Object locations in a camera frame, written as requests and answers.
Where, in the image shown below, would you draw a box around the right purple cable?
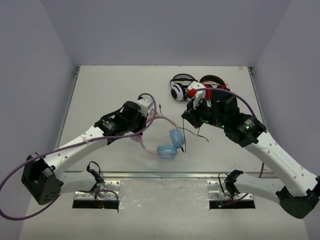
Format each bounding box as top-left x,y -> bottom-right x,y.
194,87 -> 265,179

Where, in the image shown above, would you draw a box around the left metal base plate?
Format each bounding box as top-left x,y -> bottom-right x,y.
74,179 -> 121,201

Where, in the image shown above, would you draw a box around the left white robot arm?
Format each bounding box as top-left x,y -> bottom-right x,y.
21,97 -> 154,206

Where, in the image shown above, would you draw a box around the thin black base cable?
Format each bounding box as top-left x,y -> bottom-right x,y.
216,171 -> 237,198
86,161 -> 105,183

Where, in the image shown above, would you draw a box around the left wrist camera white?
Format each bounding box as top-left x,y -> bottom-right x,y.
135,97 -> 154,117

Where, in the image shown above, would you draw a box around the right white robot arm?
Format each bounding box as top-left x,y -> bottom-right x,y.
182,96 -> 320,219

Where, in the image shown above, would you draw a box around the pink blue cat-ear headphones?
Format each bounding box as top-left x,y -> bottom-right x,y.
130,109 -> 186,160

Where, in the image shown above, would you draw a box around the aluminium table edge rail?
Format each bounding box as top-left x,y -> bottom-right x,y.
62,171 -> 278,180

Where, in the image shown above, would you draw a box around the thin black audio cable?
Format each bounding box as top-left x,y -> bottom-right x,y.
157,102 -> 210,153

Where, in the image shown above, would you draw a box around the right wrist camera red-white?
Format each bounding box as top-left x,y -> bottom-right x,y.
186,81 -> 213,110

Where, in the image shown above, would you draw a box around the white black headphones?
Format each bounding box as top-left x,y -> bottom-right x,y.
169,73 -> 197,102

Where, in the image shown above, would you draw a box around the thin black base cable right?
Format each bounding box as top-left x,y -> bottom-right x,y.
216,171 -> 237,198

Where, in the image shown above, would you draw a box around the red black headphones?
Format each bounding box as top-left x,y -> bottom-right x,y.
199,75 -> 230,91

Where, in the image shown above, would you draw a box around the thin black base cable left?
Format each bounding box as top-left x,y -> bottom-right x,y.
86,161 -> 105,183

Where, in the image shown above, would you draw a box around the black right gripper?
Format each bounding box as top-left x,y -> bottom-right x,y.
181,95 -> 227,130

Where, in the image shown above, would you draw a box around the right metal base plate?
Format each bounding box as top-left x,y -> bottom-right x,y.
207,179 -> 254,201

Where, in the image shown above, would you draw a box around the metal base plate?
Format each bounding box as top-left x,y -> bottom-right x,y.
74,179 -> 121,201
207,179 -> 254,201

